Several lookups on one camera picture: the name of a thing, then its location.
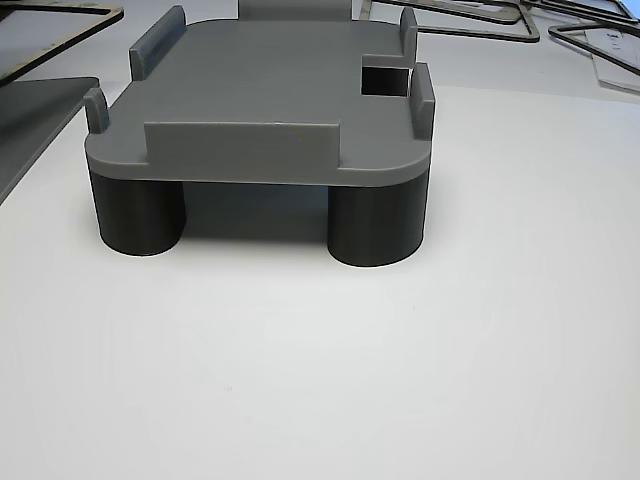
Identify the dark grey flat plate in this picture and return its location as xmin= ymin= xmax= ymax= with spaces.
xmin=0 ymin=75 xmax=102 ymax=205

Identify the black frame with beige tape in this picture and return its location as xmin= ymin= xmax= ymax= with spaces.
xmin=0 ymin=0 xmax=126 ymax=90

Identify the white paper sheet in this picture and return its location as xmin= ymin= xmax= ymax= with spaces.
xmin=585 ymin=0 xmax=640 ymax=95

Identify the grey rectangular frame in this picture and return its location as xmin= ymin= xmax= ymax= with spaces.
xmin=518 ymin=0 xmax=640 ymax=25
xmin=356 ymin=0 xmax=542 ymax=45
xmin=547 ymin=23 xmax=640 ymax=77

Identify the grey holder with black legs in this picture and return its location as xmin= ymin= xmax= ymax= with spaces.
xmin=82 ymin=0 xmax=437 ymax=269

